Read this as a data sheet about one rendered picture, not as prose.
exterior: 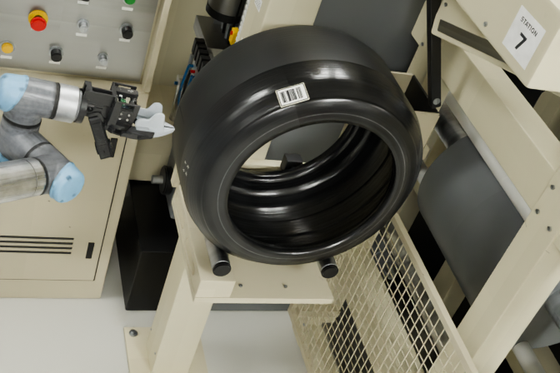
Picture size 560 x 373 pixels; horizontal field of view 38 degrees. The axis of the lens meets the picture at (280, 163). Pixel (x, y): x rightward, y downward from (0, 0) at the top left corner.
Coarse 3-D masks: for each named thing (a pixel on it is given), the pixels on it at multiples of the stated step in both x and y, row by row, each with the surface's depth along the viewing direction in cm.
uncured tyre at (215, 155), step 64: (256, 64) 173; (320, 64) 170; (384, 64) 188; (192, 128) 176; (256, 128) 167; (384, 128) 175; (192, 192) 178; (256, 192) 215; (320, 192) 217; (384, 192) 203; (256, 256) 192; (320, 256) 198
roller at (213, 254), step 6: (210, 246) 197; (216, 246) 196; (210, 252) 196; (216, 252) 195; (222, 252) 195; (210, 258) 195; (216, 258) 193; (222, 258) 193; (228, 258) 195; (216, 264) 192; (222, 264) 192; (228, 264) 193; (216, 270) 193; (222, 270) 193; (228, 270) 194
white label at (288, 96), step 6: (300, 84) 166; (282, 90) 166; (288, 90) 166; (294, 90) 166; (300, 90) 166; (306, 90) 166; (282, 96) 166; (288, 96) 165; (294, 96) 165; (300, 96) 165; (306, 96) 165; (282, 102) 165; (288, 102) 165; (294, 102) 165
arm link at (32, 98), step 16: (0, 80) 160; (16, 80) 158; (32, 80) 160; (0, 96) 157; (16, 96) 158; (32, 96) 159; (48, 96) 160; (16, 112) 160; (32, 112) 161; (48, 112) 162
